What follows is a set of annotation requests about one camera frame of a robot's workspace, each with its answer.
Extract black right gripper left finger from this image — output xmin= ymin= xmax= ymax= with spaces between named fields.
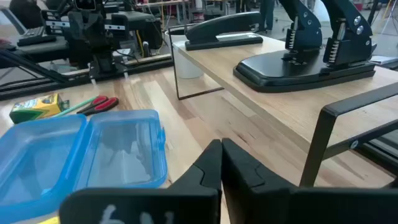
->
xmin=58 ymin=139 xmax=223 ymax=224

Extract person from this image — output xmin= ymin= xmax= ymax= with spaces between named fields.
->
xmin=259 ymin=0 xmax=276 ymax=32

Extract grey equipment cart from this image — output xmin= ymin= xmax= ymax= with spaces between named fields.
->
xmin=0 ymin=34 xmax=71 ymax=65

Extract black aluminium rig frame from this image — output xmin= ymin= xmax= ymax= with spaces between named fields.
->
xmin=354 ymin=129 xmax=398 ymax=177
xmin=0 ymin=49 xmax=174 ymax=101

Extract green pencil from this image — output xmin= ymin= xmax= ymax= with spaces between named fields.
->
xmin=51 ymin=96 xmax=99 ymax=118

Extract black office chair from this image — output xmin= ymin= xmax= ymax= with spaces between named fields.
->
xmin=9 ymin=0 xmax=44 ymax=29

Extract black stapler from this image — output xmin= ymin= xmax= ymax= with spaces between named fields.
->
xmin=184 ymin=11 xmax=264 ymax=52

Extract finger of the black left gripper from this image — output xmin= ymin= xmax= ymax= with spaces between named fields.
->
xmin=102 ymin=51 xmax=118 ymax=75
xmin=89 ymin=58 xmax=101 ymax=84

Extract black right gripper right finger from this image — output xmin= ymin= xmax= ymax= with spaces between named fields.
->
xmin=221 ymin=138 xmax=398 ymax=224

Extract blue plastic pencil case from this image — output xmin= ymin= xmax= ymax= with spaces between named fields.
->
xmin=0 ymin=108 xmax=169 ymax=223

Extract wooden background table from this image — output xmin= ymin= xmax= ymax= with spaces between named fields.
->
xmin=136 ymin=0 xmax=191 ymax=30

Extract wooden shelf riser black legs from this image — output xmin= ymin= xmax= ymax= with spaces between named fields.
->
xmin=167 ymin=23 xmax=398 ymax=188

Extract yellow green crayon box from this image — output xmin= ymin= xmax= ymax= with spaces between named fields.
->
xmin=9 ymin=93 xmax=70 ymax=124

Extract black keyboard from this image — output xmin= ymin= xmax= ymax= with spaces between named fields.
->
xmin=17 ymin=26 xmax=57 ymax=47

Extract red-handled scissors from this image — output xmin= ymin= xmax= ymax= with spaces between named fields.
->
xmin=76 ymin=95 xmax=120 ymax=116

